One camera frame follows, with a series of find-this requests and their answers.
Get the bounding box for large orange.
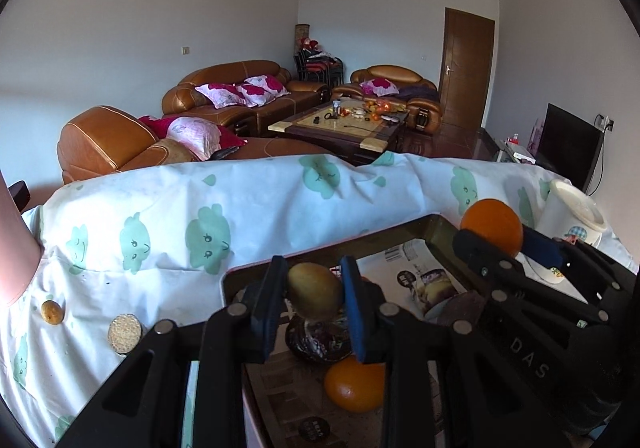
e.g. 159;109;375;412
460;199;523;257

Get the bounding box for small jar with lid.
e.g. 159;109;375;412
107;314;143;355

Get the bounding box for wrinkled brown passion fruit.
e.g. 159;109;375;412
285;314;352;366

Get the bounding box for small tan longan fruit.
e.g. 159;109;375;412
40;300;64;326

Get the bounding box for dark purple round fruit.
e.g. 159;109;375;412
436;292;485;327

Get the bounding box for white cartoon pig mug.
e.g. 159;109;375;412
535;179;606;246

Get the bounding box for black television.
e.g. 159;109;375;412
536;104;604;191

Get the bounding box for pink tin box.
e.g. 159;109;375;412
221;215;488;447

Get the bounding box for printed paper liner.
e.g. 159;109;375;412
245;237;446;447

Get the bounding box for white green patterned tablecloth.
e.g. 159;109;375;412
1;152;553;447

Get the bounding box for brown leather armchair far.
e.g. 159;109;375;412
332;64;444;135

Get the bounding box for brown leather armchair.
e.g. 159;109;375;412
56;106;324;184
332;64;444;135

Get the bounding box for pink electric kettle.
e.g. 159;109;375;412
0;178;42;305

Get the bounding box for wooden coffee table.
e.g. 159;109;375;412
268;98;408;163

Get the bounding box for magenta pillow on armchair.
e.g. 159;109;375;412
359;78;399;97

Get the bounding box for brown wooden door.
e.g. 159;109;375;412
439;7;496;130

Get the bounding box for stacked dark chairs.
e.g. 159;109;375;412
294;49;344;88

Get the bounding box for brown leather armchair near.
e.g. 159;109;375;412
56;106;324;184

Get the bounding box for pink floral pillow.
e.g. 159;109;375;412
167;116;221;161

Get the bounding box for brown leather long sofa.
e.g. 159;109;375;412
162;60;330;136

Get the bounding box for magenta white pillow right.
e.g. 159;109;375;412
235;74;290;108

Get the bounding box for magenta white pillow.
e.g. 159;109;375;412
195;83;246;110
235;74;290;108

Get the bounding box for magenta white pillow left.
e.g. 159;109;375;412
195;83;246;110

